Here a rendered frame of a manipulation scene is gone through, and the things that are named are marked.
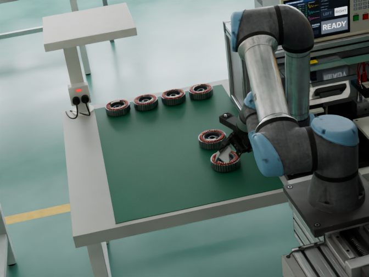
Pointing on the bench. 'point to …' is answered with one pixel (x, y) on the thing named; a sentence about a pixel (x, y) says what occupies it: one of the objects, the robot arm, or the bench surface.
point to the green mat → (172, 159)
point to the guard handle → (330, 88)
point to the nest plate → (362, 123)
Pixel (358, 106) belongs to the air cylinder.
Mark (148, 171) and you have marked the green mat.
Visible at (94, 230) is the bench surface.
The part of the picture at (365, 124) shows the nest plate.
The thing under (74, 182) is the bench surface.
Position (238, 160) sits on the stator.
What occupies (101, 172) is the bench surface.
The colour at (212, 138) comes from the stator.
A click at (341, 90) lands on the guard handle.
